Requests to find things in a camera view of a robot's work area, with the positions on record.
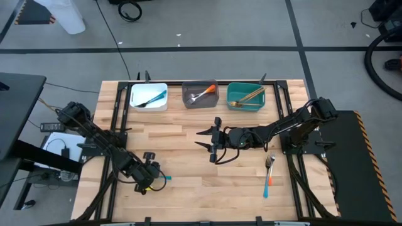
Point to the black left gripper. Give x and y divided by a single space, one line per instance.
146 174

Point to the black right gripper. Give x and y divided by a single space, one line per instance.
232 139

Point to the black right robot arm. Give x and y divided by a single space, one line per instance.
282 125

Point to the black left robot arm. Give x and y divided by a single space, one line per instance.
103 144

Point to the grey translucent plastic bin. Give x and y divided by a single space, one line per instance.
191 86

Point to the teal plastic bin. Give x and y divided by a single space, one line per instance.
238 91

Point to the white flat box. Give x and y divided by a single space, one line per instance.
75 141

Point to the white plastic bin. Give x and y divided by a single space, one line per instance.
141 91

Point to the small black charger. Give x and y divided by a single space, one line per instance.
65 152

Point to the black power adapter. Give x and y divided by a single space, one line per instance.
50 127

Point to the black desk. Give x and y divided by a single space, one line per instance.
19 106

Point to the large hazard-edged black mat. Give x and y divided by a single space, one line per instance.
355 175

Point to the white floor-standing bag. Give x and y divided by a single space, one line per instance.
67 19

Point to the small black scrap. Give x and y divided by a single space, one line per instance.
353 24

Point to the small hazard-striped floor mat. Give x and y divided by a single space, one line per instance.
31 14

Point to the black and orange tool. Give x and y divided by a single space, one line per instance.
392 64

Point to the black equipment case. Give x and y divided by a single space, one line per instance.
389 12

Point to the black metal table frame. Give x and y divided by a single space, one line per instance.
223 83

